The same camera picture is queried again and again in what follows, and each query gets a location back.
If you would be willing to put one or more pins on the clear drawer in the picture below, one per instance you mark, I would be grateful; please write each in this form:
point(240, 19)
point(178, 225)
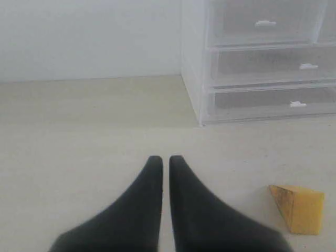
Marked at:
point(240, 23)
point(247, 67)
point(267, 104)

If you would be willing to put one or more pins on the yellow cheese wedge block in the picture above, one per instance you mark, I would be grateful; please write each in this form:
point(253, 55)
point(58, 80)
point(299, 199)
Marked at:
point(300, 207)

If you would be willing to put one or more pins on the white plastic drawer cabinet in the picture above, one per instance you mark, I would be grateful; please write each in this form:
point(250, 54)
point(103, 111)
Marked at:
point(196, 54)

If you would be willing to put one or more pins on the clear bottom drawer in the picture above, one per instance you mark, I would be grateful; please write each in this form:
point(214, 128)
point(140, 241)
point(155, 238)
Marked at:
point(267, 104)

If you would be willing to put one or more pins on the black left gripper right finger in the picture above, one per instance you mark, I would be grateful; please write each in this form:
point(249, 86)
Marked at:
point(202, 222)

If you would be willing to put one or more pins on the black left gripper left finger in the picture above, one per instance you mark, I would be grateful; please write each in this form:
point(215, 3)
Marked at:
point(131, 223)

